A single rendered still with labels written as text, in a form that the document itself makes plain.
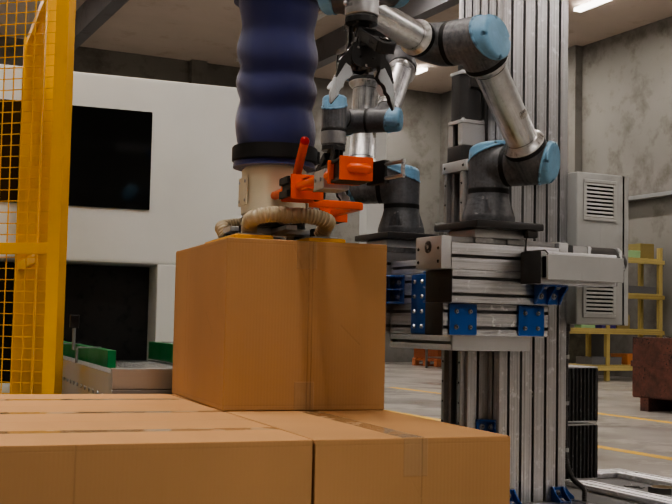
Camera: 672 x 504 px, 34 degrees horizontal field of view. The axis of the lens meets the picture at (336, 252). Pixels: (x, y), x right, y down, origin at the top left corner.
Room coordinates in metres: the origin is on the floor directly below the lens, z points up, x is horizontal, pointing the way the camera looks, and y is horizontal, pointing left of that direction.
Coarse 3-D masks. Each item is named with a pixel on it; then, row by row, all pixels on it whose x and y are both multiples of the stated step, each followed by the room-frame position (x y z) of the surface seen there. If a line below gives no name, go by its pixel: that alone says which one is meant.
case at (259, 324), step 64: (192, 256) 2.86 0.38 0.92; (256, 256) 2.53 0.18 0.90; (320, 256) 2.58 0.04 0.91; (384, 256) 2.64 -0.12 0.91; (192, 320) 2.84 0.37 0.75; (256, 320) 2.53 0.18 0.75; (320, 320) 2.58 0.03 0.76; (384, 320) 2.64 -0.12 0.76; (192, 384) 2.82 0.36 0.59; (256, 384) 2.53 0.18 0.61; (320, 384) 2.59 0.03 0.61
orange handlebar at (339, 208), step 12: (348, 168) 2.24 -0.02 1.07; (360, 168) 2.24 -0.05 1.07; (312, 180) 2.45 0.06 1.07; (276, 192) 2.73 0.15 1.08; (312, 204) 2.93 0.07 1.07; (324, 204) 2.94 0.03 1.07; (336, 204) 2.95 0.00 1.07; (348, 204) 2.96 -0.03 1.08; (360, 204) 2.98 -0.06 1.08; (336, 216) 3.18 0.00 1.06
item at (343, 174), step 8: (328, 160) 2.31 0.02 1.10; (336, 160) 2.28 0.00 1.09; (344, 160) 2.24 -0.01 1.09; (352, 160) 2.25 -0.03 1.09; (360, 160) 2.25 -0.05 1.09; (368, 160) 2.26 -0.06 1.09; (328, 168) 2.31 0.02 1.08; (336, 168) 2.30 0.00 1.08; (344, 168) 2.24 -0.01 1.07; (328, 176) 2.31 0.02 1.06; (336, 176) 2.30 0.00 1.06; (344, 176) 2.24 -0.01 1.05; (352, 176) 2.25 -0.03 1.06; (360, 176) 2.25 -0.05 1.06; (368, 176) 2.26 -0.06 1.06; (344, 184) 2.33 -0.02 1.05; (352, 184) 2.32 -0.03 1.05; (360, 184) 2.32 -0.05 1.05
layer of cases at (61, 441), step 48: (0, 432) 1.95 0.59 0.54; (48, 432) 1.97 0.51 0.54; (96, 432) 1.99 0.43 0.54; (144, 432) 2.01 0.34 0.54; (192, 432) 2.02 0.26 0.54; (240, 432) 2.04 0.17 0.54; (288, 432) 2.06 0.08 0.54; (336, 432) 2.08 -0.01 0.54; (384, 432) 2.10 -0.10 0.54; (432, 432) 2.12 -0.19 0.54; (480, 432) 2.14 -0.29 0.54; (0, 480) 1.76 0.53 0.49; (48, 480) 1.78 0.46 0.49; (96, 480) 1.81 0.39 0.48; (144, 480) 1.84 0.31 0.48; (192, 480) 1.87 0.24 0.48; (240, 480) 1.90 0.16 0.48; (288, 480) 1.93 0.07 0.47; (336, 480) 1.96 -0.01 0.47; (384, 480) 2.00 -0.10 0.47; (432, 480) 2.03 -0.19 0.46; (480, 480) 2.07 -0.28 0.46
